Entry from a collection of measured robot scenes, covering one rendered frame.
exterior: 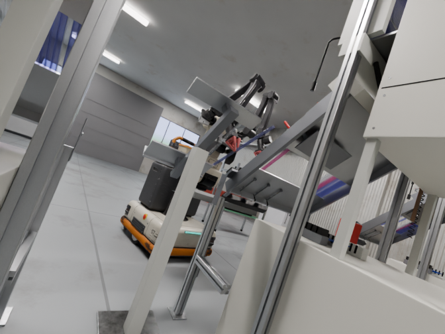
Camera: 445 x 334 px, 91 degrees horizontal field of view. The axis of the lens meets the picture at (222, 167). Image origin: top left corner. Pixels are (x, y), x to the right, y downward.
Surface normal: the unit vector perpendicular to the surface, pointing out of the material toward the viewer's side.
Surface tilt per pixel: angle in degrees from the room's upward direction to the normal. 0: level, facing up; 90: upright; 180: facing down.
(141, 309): 90
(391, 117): 90
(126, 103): 90
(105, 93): 90
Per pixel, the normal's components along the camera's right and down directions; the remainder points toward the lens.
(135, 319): 0.51, 0.13
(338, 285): -0.79, -0.33
